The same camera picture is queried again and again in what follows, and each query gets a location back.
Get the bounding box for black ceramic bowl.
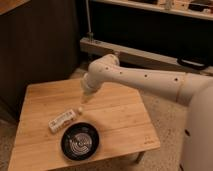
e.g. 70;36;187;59
60;122;99;161

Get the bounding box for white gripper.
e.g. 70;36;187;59
81;73;100;103

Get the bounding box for metal pole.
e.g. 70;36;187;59
86;0;93;42

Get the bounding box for long beige case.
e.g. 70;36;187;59
80;37;213;76

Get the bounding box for black case handle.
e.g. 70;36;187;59
177;58;209;70

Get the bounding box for wooden shelf board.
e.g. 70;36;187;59
91;0;213;21

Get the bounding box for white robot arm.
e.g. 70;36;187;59
81;54;213;105

